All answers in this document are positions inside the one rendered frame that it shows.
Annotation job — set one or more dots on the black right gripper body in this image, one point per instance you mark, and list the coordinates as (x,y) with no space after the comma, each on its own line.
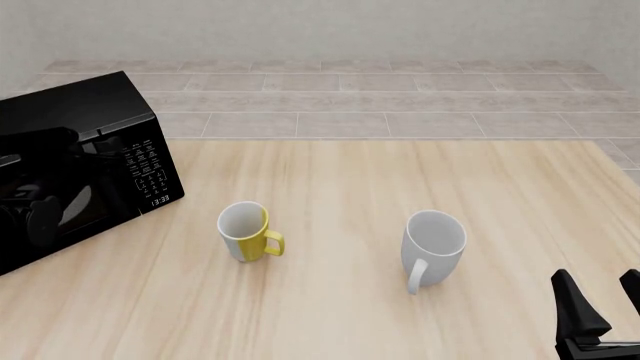
(600,350)

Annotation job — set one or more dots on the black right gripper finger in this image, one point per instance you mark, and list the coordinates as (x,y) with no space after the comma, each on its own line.
(575,311)
(635,288)

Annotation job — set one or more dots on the black microwave oven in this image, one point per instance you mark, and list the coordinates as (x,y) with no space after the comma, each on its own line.
(75,112)

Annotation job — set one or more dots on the yellow and white mug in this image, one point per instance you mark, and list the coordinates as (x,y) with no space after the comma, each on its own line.
(252,245)

